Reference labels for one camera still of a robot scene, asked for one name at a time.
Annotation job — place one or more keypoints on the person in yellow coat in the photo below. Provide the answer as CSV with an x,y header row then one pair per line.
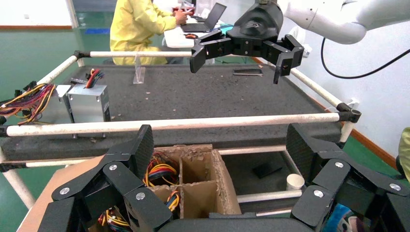
x,y
137,25
405,150

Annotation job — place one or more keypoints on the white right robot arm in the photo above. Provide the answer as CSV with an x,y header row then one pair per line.
x,y
336,19

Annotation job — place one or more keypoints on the blue patterned bag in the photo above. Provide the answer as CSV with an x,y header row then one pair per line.
x,y
346,219

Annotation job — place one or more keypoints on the white paper cup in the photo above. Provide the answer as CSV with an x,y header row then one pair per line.
x,y
294,182

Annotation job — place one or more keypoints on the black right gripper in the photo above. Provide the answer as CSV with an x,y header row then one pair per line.
x,y
256,25

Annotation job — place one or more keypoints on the brown cardboard divider box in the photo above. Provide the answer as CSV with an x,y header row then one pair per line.
x,y
198,198

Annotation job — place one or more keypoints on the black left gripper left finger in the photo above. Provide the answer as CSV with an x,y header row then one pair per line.
x,y
128,153

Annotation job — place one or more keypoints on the black laptop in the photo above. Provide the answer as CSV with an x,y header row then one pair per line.
x,y
208,19

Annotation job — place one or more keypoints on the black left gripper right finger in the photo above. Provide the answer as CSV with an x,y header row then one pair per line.
x,y
302,150

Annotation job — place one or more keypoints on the clear acrylic sign holder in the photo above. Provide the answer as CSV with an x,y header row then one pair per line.
x,y
139,72

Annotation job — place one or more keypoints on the black flat pad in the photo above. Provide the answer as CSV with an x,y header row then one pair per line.
x,y
267,169

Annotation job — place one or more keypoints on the white desk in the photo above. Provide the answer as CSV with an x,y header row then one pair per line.
x,y
176,40

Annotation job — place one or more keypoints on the orange black mouse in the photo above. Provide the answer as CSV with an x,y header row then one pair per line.
x,y
191,36

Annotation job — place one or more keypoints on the black smartphone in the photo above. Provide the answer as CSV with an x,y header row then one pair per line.
x,y
248,72

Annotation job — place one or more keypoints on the white pipe table frame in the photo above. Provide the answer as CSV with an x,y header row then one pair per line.
x,y
192,123

